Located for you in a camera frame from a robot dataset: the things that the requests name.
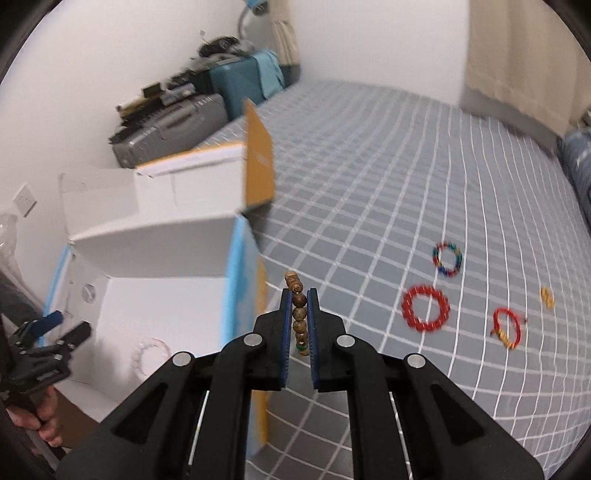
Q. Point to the narrow beige curtain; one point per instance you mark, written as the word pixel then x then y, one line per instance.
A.
pixel 285 37

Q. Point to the clear plastic bag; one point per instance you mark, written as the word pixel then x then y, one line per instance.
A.
pixel 9 249

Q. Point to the teal hard suitcase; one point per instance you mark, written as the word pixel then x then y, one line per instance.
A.
pixel 235 85

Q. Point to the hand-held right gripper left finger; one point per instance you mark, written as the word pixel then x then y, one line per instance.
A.
pixel 285 332

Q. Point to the white wall socket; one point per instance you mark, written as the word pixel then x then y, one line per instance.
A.
pixel 24 200

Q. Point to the blue patterned pillow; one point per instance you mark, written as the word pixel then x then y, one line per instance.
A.
pixel 577 170

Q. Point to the person's left hand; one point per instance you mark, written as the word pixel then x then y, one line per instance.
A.
pixel 44 422

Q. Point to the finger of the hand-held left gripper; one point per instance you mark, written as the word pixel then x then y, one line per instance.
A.
pixel 48 322
pixel 74 337

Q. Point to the grey checked bedsheet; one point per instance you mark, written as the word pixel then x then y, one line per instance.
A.
pixel 369 184

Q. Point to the grey hard suitcase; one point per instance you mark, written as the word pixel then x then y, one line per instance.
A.
pixel 171 129

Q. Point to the desk lamp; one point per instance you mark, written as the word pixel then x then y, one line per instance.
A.
pixel 254 9

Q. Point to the white cardboard box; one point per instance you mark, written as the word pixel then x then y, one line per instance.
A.
pixel 184 258

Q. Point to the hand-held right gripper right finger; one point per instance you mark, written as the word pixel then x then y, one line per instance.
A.
pixel 312 332

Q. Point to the pile of black electronics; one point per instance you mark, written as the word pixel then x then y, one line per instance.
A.
pixel 184 83

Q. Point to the light blue cloth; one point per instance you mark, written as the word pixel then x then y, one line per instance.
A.
pixel 270 74

